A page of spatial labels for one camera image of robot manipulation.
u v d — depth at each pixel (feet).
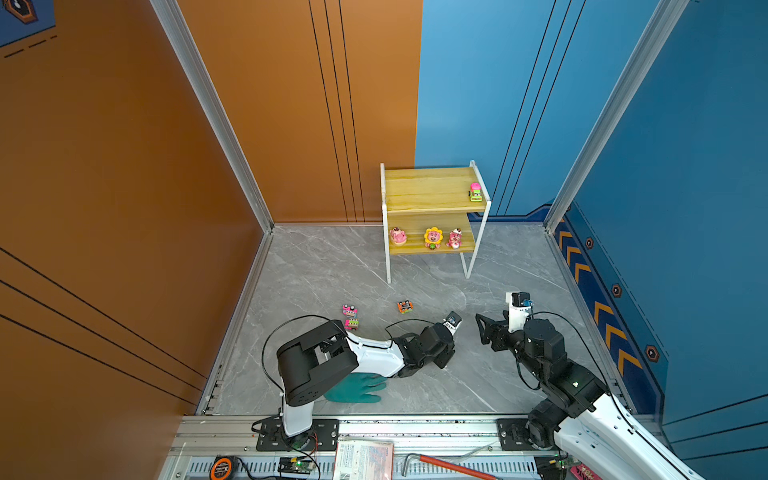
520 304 2.10
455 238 2.94
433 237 2.93
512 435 2.37
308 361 1.61
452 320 2.48
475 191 2.64
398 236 3.00
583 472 2.24
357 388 2.57
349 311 3.07
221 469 2.20
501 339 2.20
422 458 2.30
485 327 2.33
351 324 2.94
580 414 1.71
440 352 2.24
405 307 3.08
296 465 2.32
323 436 2.43
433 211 2.59
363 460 2.20
